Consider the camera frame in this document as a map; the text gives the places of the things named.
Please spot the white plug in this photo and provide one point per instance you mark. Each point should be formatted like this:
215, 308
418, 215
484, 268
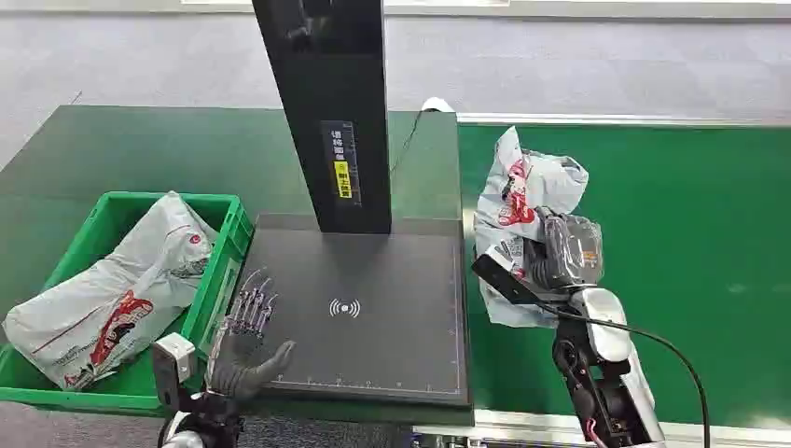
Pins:
437, 104

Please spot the long grey parcel bag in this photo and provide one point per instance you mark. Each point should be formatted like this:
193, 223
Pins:
117, 297

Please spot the green plastic crate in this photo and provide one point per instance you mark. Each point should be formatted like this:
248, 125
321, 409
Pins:
222, 260

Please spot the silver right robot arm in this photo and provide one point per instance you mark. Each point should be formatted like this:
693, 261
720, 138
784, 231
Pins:
609, 346

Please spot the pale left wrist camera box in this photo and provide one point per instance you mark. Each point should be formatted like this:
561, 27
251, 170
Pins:
174, 365

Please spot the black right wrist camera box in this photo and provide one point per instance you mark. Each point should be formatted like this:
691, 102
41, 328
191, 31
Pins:
503, 281

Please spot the silver conveyor rail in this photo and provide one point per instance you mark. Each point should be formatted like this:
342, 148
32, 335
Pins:
618, 119
525, 430

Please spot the black scanner column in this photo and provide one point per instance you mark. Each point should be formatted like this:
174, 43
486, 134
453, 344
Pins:
330, 93

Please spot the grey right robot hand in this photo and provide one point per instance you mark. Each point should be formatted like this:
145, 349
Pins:
571, 250

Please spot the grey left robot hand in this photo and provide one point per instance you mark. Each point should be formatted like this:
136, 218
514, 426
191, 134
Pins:
238, 365

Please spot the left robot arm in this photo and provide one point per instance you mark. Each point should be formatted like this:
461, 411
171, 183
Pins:
207, 426

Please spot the green conveyor belt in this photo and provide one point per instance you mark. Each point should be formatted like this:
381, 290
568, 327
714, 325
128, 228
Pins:
680, 247

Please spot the black scanner platform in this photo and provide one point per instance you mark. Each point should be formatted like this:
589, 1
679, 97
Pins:
371, 309

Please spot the yellow and black column label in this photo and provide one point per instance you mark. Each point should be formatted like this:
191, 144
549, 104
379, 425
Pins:
342, 164

